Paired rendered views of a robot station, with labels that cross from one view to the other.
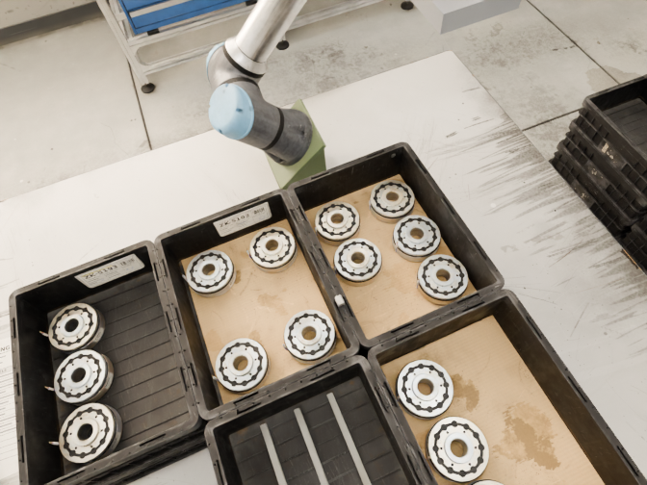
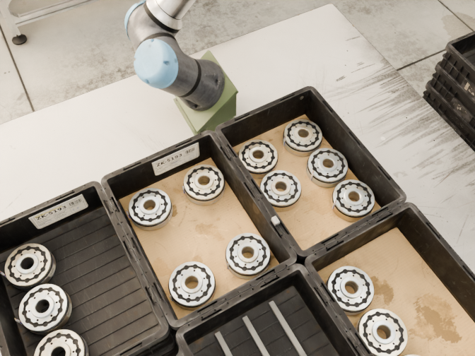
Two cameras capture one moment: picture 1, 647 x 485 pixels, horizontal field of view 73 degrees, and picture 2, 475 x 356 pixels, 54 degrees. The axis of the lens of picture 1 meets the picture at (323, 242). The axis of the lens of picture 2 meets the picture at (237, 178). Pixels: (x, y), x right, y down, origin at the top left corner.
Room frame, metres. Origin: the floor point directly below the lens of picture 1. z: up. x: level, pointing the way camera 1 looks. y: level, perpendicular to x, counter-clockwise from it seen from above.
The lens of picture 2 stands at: (-0.11, 0.18, 1.87)
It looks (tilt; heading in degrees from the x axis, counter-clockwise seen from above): 59 degrees down; 345
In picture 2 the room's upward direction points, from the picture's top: 1 degrees clockwise
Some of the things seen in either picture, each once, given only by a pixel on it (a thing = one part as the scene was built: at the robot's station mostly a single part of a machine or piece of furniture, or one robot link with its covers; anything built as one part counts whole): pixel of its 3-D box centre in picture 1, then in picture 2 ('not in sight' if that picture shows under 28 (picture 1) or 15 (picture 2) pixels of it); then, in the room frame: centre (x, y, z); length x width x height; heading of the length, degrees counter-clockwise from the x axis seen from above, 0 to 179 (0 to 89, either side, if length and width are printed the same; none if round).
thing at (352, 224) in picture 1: (337, 219); (258, 155); (0.52, -0.04, 0.86); 0.10 x 0.10 x 0.01
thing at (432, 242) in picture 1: (416, 235); (327, 164); (0.46, -0.20, 0.86); 0.10 x 0.10 x 0.01
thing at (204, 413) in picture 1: (249, 291); (194, 219); (0.35, 0.16, 0.92); 0.40 x 0.30 x 0.02; 16
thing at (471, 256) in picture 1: (385, 245); (303, 175); (0.44, -0.13, 0.87); 0.40 x 0.30 x 0.11; 16
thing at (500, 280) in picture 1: (387, 234); (306, 164); (0.44, -0.13, 0.92); 0.40 x 0.30 x 0.02; 16
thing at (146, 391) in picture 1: (112, 360); (72, 290); (0.27, 0.45, 0.87); 0.40 x 0.30 x 0.11; 16
